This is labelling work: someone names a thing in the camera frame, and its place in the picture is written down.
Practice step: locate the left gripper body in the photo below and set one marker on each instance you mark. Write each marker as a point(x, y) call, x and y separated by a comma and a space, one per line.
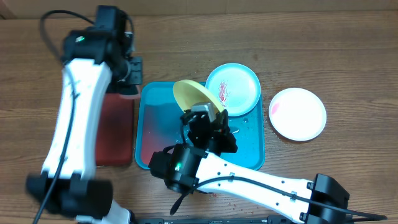
point(130, 71)

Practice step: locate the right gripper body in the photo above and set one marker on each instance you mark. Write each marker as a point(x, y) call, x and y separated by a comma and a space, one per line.
point(230, 146)

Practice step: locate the yellow green plate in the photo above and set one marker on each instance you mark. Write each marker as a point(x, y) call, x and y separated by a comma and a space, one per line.
point(188, 93)

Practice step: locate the light blue plate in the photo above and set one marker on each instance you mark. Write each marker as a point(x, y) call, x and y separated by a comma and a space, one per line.
point(236, 87)

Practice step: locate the white plate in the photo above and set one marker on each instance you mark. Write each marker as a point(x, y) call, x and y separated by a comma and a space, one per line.
point(297, 114)

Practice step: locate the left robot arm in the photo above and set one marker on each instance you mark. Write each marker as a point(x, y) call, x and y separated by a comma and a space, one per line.
point(94, 61)

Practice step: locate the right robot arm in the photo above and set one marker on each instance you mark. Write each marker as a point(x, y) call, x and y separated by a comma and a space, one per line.
point(198, 166)

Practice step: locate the teal plastic serving tray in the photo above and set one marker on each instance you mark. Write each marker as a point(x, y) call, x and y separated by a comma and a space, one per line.
point(159, 123)

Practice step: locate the black red small tray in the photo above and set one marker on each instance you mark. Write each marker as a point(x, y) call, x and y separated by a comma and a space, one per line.
point(115, 131)

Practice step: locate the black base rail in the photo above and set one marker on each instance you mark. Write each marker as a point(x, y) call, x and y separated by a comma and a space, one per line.
point(271, 219)

